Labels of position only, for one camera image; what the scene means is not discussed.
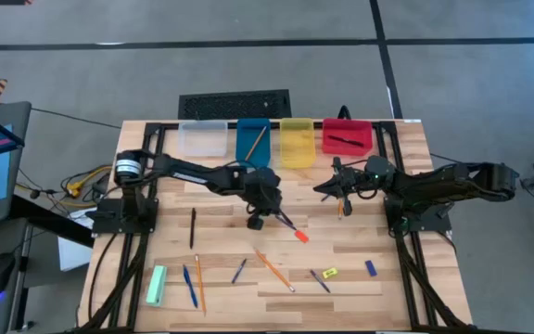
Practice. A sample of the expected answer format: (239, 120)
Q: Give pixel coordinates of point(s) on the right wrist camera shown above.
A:
(352, 178)

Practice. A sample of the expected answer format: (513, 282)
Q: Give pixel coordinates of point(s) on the teal plastic bin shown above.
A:
(248, 130)

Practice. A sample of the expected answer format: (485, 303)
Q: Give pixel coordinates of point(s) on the black aluminium table frame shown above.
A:
(148, 137)

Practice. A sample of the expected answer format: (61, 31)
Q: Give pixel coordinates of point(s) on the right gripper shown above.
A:
(350, 183)

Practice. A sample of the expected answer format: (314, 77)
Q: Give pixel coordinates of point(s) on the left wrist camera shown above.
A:
(255, 223)

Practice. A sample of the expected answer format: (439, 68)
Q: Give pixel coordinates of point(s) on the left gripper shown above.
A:
(262, 190)

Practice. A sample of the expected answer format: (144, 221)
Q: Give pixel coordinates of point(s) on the yellow plastic bin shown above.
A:
(297, 144)

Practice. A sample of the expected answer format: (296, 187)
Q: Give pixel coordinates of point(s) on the white paper sheet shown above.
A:
(72, 250)

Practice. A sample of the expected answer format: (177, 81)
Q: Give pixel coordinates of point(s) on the black pen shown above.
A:
(346, 140)
(193, 227)

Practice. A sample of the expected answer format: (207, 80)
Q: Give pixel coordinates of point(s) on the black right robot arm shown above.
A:
(434, 185)

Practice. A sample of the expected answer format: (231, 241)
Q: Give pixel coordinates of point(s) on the grey blue pen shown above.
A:
(319, 281)

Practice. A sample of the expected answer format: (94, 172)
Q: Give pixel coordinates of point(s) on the clear plastic bin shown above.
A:
(202, 139)

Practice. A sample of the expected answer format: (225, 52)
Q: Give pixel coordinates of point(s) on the large green eraser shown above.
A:
(156, 285)

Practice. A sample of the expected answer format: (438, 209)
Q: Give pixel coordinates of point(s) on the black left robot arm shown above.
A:
(193, 174)

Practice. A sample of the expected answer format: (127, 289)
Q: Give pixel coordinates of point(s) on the yellow eraser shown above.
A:
(329, 273)

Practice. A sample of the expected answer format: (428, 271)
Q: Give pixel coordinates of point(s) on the red eraser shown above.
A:
(301, 236)

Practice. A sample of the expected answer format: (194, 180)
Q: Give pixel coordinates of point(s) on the red plastic bin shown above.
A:
(355, 127)

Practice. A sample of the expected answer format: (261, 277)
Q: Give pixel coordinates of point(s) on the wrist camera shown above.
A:
(352, 178)
(255, 223)

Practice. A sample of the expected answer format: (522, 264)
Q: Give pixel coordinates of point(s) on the blue eraser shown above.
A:
(371, 268)

